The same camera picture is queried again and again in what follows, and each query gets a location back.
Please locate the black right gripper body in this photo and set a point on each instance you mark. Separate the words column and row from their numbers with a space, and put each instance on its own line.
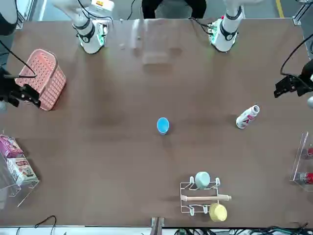
column 8, row 88

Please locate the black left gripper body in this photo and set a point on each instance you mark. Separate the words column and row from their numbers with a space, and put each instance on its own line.
column 303, row 85

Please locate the white juice bottle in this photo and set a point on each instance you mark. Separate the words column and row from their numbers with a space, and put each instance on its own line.
column 245, row 118

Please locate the blue ceramic cup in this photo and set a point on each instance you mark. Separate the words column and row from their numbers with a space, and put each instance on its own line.
column 163, row 124

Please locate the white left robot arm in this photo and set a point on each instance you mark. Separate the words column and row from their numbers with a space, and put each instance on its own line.
column 227, row 31

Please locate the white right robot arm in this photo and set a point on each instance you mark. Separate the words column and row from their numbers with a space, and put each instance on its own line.
column 89, row 36

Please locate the red cola bottle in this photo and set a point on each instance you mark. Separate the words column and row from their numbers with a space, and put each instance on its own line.
column 308, row 153
column 305, row 178

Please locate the mint green cup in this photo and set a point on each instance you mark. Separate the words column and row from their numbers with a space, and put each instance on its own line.
column 202, row 180

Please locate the yellow cup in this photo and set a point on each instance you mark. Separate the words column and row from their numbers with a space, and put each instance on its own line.
column 218, row 212

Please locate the pink plastic basket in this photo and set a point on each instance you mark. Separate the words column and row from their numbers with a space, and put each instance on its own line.
column 46, row 80

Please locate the purple drink carton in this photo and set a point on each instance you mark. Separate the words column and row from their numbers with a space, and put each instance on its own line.
column 11, row 147

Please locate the clear acrylic step shelf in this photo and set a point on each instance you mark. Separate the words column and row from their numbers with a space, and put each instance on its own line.
column 299, row 156

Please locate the white drink carton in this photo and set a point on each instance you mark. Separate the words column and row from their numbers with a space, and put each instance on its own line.
column 22, row 170

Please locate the person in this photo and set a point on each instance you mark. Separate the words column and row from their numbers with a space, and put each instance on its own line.
column 151, row 8

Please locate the aluminium camera post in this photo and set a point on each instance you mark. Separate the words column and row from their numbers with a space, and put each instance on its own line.
column 157, row 226

